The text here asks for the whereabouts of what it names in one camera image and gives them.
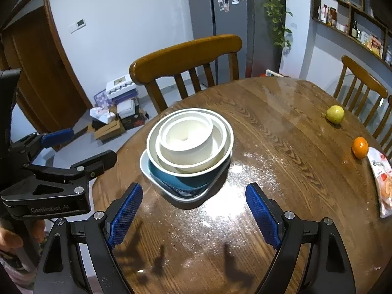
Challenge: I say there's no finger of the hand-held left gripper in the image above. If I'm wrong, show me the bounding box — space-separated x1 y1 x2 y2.
21 149 118 196
9 128 75 166

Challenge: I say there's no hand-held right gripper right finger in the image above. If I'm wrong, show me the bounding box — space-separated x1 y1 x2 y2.
245 182 357 294

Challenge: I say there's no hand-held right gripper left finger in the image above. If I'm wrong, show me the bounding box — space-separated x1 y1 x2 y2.
32 182 144 294

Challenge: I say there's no blue square plate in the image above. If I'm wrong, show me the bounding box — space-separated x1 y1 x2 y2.
148 156 230 192

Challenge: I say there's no large white bowl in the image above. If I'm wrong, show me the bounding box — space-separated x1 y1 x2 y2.
146 108 235 176

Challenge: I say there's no white cylindrical bowl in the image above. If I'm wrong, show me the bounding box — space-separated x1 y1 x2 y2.
159 117 215 161

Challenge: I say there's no small white bowl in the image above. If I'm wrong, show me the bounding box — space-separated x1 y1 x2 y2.
156 112 229 167

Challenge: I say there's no person's left forearm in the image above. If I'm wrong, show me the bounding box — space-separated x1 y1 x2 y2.
0 248 36 291

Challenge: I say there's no person's left hand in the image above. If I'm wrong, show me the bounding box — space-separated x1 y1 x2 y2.
0 220 46 252

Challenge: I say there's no brown cardboard box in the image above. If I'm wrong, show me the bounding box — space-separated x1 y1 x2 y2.
93 119 127 141

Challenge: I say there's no white crumpled paper bag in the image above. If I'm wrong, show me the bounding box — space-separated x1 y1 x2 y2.
90 107 116 123

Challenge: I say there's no dark cardboard box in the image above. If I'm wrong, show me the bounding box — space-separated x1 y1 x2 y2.
122 107 147 129

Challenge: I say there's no purple box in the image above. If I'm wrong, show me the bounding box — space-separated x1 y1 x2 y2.
93 89 118 108

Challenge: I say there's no brown wooden door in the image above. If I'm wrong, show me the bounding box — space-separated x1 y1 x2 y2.
0 0 92 152

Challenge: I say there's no orange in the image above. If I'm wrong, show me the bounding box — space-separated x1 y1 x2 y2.
352 137 369 160

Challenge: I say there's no green pear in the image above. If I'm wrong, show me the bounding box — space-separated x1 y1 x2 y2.
321 105 345 125

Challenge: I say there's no cake roll snack bag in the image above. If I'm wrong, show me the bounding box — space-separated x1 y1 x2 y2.
366 146 392 219

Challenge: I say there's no wooden chair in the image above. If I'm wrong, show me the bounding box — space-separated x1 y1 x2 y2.
372 95 392 154
332 55 389 126
129 34 243 114

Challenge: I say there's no grey refrigerator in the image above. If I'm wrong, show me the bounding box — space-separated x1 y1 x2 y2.
185 0 264 86

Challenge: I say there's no hanging green plant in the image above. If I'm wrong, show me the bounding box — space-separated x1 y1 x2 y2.
259 0 293 49

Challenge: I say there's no white wall thermostat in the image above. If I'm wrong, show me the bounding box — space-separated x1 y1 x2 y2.
70 19 87 34

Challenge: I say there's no wall shelf with jars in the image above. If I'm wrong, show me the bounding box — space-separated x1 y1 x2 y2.
311 0 392 68

